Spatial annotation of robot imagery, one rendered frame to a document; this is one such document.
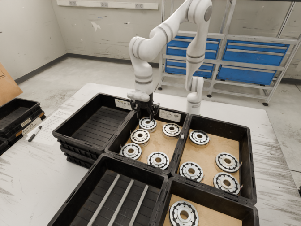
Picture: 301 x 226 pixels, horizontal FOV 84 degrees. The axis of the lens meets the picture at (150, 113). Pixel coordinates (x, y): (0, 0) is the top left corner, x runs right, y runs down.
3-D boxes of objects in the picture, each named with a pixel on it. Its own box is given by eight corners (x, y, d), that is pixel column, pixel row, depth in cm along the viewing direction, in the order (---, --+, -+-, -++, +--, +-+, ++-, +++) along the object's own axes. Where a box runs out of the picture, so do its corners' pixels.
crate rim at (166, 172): (140, 104, 102) (140, 101, 100) (189, 116, 93) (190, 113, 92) (103, 154, 73) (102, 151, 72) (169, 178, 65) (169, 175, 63)
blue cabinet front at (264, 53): (216, 78, 253) (227, 39, 218) (269, 84, 238) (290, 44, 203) (216, 79, 251) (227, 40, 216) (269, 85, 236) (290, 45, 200)
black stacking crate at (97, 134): (102, 106, 116) (99, 93, 109) (140, 116, 108) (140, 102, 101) (58, 148, 88) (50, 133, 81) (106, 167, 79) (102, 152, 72)
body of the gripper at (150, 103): (156, 86, 70) (156, 104, 76) (138, 83, 73) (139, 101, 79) (150, 96, 65) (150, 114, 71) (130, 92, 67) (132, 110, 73)
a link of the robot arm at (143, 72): (128, 77, 67) (143, 85, 62) (124, 37, 57) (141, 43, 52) (141, 72, 71) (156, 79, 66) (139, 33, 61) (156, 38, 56)
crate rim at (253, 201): (255, 209, 56) (257, 206, 55) (169, 178, 65) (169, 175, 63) (248, 130, 85) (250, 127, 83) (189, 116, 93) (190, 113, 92)
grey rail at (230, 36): (161, 32, 242) (162, 29, 239) (296, 42, 205) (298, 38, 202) (160, 34, 234) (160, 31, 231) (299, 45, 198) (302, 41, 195)
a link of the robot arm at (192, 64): (187, 46, 88) (205, 47, 86) (186, 83, 110) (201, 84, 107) (184, 58, 83) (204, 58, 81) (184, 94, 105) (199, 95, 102)
